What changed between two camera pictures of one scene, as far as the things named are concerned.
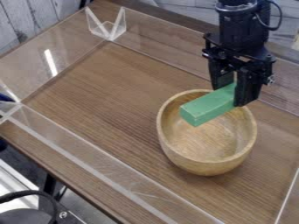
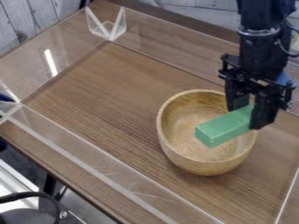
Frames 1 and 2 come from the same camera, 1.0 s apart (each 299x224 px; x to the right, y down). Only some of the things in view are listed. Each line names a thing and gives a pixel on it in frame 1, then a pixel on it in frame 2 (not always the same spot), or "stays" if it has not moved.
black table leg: (50, 185) stays
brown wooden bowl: (210, 149) stays
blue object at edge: (6, 98) stays
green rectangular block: (209, 106) -> (225, 126)
